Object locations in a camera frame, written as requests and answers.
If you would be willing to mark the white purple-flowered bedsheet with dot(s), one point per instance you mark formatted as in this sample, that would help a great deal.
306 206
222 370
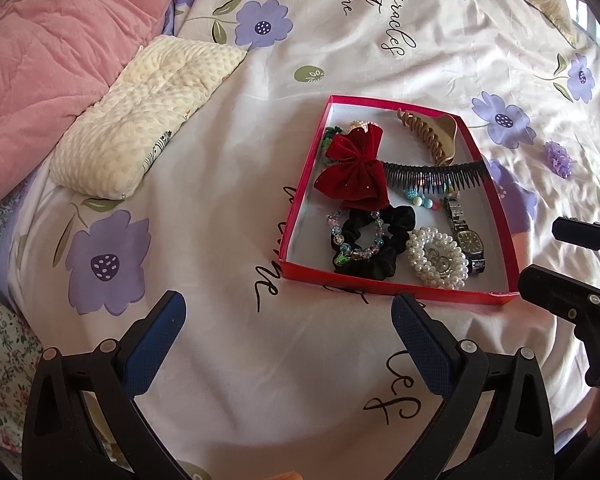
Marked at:
280 360

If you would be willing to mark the small pearl hair clip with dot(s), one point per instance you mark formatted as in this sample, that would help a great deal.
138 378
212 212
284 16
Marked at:
357 124

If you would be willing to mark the silver wristwatch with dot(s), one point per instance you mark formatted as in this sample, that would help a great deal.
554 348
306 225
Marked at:
467 240

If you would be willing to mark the purple flower hair accessory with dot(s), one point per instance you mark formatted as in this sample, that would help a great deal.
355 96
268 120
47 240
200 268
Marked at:
559 159

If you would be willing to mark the cream dotted pillow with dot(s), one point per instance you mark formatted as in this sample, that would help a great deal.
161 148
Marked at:
140 120

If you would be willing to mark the green hair clip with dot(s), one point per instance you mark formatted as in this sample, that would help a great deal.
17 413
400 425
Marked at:
330 136

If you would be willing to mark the black scrunchie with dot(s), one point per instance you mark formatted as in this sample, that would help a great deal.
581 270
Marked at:
400 220

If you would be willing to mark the small-flowered cloth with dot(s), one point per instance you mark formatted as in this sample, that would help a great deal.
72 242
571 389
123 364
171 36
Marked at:
0 350

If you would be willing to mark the beige claw hair clip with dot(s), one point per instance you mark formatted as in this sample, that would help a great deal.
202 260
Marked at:
430 132

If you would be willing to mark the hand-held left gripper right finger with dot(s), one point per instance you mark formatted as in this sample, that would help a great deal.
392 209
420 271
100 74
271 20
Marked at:
420 340

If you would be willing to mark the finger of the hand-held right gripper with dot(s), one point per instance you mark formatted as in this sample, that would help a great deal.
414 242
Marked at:
580 232
565 292

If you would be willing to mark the red velvet hair bow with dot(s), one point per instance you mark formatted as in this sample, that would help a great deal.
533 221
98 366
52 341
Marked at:
355 170

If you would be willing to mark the pink quilt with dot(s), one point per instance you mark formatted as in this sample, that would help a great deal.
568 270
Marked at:
45 60

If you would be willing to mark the black hair comb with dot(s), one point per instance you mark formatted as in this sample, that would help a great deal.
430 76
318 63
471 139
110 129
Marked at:
430 175

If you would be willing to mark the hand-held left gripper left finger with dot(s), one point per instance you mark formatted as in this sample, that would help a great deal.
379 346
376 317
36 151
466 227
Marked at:
155 345

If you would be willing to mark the red shallow box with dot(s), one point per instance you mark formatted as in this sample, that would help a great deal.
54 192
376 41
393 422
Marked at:
310 240

